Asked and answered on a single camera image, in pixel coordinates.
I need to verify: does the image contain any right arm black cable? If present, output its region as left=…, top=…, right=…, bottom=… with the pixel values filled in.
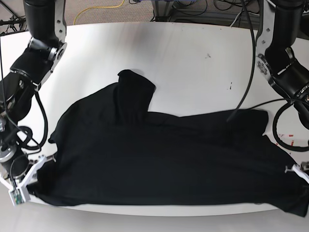
left=7, top=90, right=49, bottom=153

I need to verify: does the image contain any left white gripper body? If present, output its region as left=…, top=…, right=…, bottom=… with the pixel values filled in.
left=284, top=162, right=309, bottom=183

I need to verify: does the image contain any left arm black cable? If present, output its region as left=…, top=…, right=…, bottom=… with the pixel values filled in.
left=226, top=0, right=309, bottom=153

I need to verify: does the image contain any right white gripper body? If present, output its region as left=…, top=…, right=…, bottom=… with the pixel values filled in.
left=0, top=149, right=56, bottom=190

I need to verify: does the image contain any red tape rectangle marker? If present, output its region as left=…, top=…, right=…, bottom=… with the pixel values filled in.
left=278, top=134, right=295, bottom=146

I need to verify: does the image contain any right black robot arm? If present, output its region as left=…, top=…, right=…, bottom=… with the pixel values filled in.
left=0, top=0, right=67, bottom=189

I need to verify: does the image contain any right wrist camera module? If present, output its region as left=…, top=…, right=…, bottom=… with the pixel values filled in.
left=8, top=188, right=30, bottom=206

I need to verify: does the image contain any black T-shirt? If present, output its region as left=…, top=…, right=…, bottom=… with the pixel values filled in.
left=28, top=70, right=309, bottom=217

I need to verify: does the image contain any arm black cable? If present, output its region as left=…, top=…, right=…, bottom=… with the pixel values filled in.
left=226, top=0, right=309, bottom=153
left=7, top=90, right=49, bottom=153

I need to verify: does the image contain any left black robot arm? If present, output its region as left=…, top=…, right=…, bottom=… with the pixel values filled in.
left=255, top=0, right=309, bottom=152

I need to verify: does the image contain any black tripod stand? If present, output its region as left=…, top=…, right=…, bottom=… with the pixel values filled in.
left=0, top=0, right=27, bottom=37

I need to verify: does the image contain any yellow cable on floor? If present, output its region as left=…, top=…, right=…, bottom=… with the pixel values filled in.
left=73, top=0, right=125, bottom=25

